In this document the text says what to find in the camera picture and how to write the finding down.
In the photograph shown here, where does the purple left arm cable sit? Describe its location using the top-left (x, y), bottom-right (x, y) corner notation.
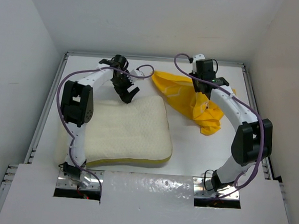
top-left (50, 58), bottom-right (155, 202)

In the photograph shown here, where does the cream foam pillow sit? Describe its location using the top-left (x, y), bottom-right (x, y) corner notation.
top-left (84, 95), bottom-right (173, 168)

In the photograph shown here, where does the yellow printed pillowcase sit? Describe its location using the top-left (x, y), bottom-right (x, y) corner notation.
top-left (152, 71), bottom-right (224, 136)

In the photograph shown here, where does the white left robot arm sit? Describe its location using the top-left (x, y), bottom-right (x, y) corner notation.
top-left (56, 54), bottom-right (145, 188)

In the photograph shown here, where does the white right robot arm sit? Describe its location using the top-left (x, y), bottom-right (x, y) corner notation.
top-left (191, 54), bottom-right (273, 193)

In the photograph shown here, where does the white front cover board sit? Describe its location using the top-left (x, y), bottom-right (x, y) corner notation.
top-left (0, 164), bottom-right (288, 224)

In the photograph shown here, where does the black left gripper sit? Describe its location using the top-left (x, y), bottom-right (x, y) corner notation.
top-left (109, 71), bottom-right (140, 105)

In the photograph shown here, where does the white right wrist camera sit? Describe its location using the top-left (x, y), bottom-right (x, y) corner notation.
top-left (192, 54), bottom-right (205, 73)

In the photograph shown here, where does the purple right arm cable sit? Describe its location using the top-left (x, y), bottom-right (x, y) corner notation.
top-left (164, 52), bottom-right (269, 202)

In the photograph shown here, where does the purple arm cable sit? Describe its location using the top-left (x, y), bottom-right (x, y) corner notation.
top-left (164, 52), bottom-right (269, 202)
top-left (50, 58), bottom-right (155, 202)

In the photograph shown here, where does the aluminium table frame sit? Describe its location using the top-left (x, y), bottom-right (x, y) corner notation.
top-left (0, 53), bottom-right (283, 213)

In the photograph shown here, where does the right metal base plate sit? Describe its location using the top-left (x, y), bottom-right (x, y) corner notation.
top-left (191, 176), bottom-right (242, 201)

